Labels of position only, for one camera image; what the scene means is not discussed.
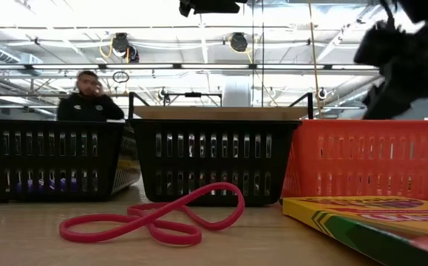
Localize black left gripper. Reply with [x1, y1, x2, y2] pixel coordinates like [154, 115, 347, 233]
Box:
[179, 0, 250, 18]

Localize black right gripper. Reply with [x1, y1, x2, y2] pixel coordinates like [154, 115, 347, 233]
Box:
[353, 18, 428, 120]

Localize red rubber band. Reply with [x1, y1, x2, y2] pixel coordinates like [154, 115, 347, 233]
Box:
[58, 181, 246, 248]

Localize orange plastic basket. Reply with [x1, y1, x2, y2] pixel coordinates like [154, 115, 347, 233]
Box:
[280, 118, 428, 202]

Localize long ceiling light bar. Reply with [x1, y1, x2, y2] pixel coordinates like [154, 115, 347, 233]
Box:
[0, 63, 381, 71]

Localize white building column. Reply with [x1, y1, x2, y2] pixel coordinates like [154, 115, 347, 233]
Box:
[223, 79, 251, 108]

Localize wooden riser shelf black legs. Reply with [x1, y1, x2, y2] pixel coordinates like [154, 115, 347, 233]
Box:
[127, 91, 315, 123]

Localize Crayola crayon box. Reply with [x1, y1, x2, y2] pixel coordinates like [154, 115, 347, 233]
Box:
[282, 194, 428, 266]

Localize black plastic basket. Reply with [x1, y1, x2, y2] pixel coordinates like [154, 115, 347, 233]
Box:
[128, 117, 303, 207]
[0, 117, 143, 203]

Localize person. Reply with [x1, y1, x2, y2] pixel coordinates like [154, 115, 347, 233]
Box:
[56, 69, 125, 122]

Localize black ceiling cable reel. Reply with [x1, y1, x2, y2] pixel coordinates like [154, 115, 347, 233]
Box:
[110, 32, 140, 64]
[229, 32, 249, 52]

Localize yellow hanging cable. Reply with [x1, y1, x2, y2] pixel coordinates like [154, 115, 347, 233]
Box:
[308, 0, 324, 119]

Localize distant black metal frame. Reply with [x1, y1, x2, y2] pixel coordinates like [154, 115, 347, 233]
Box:
[163, 91, 224, 108]

